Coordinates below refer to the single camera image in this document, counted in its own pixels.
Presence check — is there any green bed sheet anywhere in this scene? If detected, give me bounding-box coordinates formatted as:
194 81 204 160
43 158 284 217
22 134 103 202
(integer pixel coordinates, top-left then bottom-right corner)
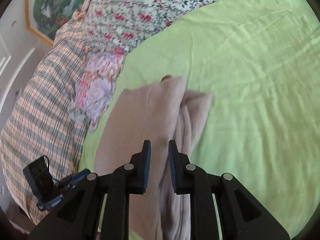
77 0 320 240

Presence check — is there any beige knit sweater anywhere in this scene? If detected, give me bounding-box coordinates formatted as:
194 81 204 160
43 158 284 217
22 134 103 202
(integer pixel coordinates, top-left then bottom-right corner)
94 76 213 239

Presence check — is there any pink purple floral pillow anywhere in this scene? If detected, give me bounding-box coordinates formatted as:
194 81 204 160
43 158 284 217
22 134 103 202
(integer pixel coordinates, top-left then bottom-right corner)
68 53 125 133

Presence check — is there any floral rose quilt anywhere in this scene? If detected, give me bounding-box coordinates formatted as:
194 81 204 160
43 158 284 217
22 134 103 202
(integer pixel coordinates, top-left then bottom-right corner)
82 0 218 53

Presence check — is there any framed landscape painting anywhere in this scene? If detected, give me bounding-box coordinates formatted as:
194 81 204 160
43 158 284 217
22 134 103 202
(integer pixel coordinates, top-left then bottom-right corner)
24 0 85 46

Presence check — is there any plaid checked blanket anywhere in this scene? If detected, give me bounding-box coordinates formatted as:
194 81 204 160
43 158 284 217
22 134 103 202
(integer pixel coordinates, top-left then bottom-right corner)
1 20 87 224

